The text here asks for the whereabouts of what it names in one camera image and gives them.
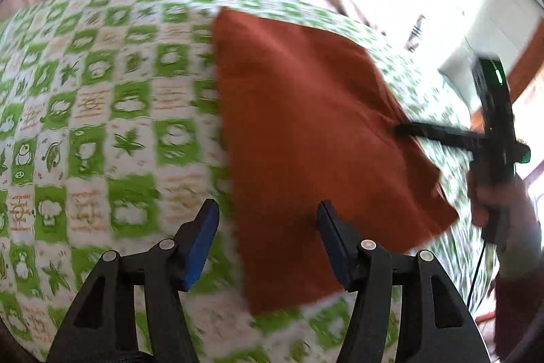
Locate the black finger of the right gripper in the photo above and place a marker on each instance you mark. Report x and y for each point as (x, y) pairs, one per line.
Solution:
(445, 135)

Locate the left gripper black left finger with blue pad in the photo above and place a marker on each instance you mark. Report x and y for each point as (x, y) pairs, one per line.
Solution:
(129, 308)

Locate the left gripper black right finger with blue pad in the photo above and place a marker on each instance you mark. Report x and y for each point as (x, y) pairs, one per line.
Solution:
(435, 324)

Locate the orange knit patterned sweater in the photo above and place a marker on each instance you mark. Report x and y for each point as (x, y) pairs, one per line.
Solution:
(307, 117)

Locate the person's right hand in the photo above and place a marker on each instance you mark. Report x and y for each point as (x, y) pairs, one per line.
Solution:
(521, 253)

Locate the green white checkered quilt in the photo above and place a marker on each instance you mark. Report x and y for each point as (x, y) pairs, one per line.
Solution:
(110, 140)

